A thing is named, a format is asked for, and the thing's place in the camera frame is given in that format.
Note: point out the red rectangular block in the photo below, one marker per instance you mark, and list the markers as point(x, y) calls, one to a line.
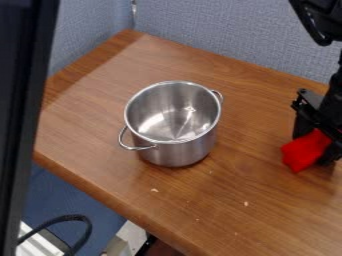
point(302, 152)

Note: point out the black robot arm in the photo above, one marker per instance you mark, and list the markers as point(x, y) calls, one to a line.
point(320, 18)

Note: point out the dark foreground post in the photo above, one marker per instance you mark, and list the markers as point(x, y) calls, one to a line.
point(26, 30)

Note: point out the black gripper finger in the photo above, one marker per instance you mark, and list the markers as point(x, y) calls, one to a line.
point(328, 152)
point(304, 122)

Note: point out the white appliance lower left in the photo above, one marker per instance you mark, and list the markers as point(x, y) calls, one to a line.
point(42, 244)

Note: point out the stainless steel pot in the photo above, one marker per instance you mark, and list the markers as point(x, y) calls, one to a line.
point(169, 123)

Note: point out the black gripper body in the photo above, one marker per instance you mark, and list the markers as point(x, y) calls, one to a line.
point(307, 99)

